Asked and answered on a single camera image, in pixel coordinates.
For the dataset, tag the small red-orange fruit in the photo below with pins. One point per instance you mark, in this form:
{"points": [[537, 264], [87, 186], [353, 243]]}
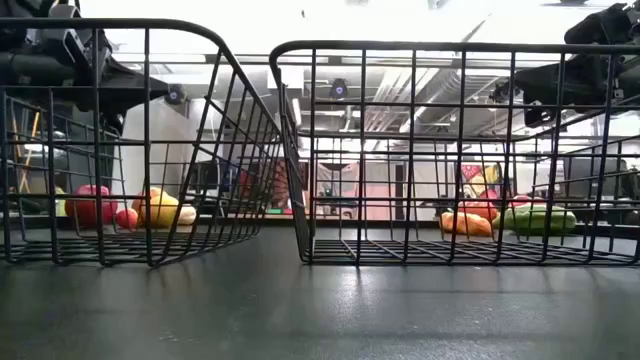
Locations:
{"points": [[126, 219]]}

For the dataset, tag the round red fruit green calyx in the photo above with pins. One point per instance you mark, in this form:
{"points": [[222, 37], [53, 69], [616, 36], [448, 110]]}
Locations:
{"points": [[82, 212]]}

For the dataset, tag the orange pumpkin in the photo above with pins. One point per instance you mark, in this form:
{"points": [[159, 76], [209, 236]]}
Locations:
{"points": [[480, 209]]}

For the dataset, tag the silver ceiling duct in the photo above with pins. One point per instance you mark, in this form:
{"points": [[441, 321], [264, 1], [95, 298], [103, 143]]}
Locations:
{"points": [[435, 95]]}

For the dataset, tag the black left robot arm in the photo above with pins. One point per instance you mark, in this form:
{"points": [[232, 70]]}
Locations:
{"points": [[30, 70]]}

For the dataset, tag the round black ceiling device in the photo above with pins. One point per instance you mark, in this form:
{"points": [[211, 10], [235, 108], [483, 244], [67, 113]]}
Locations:
{"points": [[339, 89], [175, 94]]}

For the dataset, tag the orange fruit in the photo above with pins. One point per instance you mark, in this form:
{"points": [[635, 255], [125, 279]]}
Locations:
{"points": [[155, 193]]}

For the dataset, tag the dark background monitor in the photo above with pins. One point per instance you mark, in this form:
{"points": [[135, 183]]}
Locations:
{"points": [[592, 175]]}

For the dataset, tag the black ceiling fixture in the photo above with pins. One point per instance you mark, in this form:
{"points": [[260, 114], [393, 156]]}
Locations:
{"points": [[500, 92]]}

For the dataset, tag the orange carrot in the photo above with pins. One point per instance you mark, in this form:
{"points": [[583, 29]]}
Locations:
{"points": [[475, 226]]}

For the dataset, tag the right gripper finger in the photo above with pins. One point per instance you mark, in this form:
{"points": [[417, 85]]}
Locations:
{"points": [[539, 116], [542, 85]]}

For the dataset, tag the person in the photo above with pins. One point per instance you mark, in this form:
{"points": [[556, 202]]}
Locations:
{"points": [[281, 187]]}

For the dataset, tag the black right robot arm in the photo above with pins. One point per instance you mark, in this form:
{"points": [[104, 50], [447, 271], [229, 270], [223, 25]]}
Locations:
{"points": [[600, 25]]}

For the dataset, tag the colourful wall poster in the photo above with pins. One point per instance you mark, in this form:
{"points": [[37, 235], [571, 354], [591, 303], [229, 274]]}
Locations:
{"points": [[477, 177]]}

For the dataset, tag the white garlic bulb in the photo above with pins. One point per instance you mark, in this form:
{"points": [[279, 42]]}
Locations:
{"points": [[188, 215]]}

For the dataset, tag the green cucumber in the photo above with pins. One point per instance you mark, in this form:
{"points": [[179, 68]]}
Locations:
{"points": [[527, 222]]}

